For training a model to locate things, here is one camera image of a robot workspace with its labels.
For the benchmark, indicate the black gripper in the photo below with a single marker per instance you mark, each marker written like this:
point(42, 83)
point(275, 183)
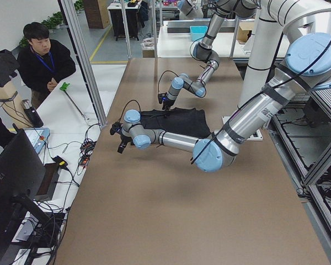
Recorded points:
point(166, 103)
point(124, 138)

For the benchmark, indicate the black t-shirt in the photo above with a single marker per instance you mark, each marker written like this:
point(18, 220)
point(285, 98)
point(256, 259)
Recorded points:
point(189, 122)

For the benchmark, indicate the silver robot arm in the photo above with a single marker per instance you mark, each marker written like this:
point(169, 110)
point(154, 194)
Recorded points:
point(203, 52)
point(291, 54)

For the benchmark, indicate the teach pendant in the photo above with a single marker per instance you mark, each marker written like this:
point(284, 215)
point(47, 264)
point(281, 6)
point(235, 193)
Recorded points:
point(38, 137)

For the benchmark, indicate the black thermos bottle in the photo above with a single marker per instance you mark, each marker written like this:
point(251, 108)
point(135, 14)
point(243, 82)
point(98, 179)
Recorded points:
point(32, 114)

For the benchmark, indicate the black computer monitor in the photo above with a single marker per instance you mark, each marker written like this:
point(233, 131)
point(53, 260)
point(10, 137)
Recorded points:
point(21, 174)

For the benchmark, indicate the man in black jacket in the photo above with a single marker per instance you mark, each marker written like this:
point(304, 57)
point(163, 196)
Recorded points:
point(43, 63)

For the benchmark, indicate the aluminium frame cage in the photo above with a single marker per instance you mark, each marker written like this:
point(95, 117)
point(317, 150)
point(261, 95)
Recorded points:
point(78, 44)

